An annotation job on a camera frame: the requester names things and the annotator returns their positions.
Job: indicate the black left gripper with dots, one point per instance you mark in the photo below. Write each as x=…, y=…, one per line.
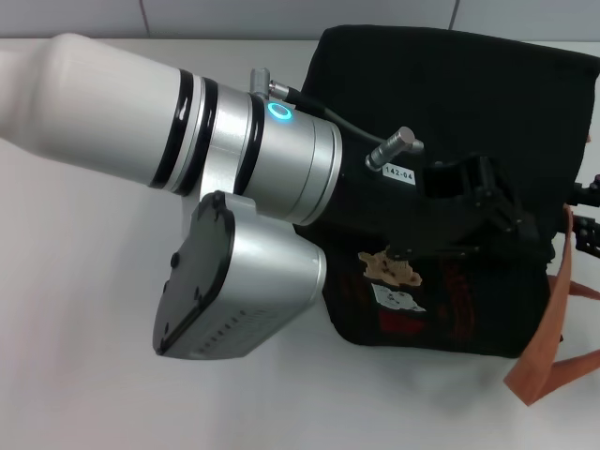
x=375, y=206

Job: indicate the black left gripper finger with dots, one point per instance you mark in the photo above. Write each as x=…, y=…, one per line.
x=590, y=232
x=588, y=192

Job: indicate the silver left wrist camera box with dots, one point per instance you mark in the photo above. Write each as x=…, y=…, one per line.
x=262, y=290

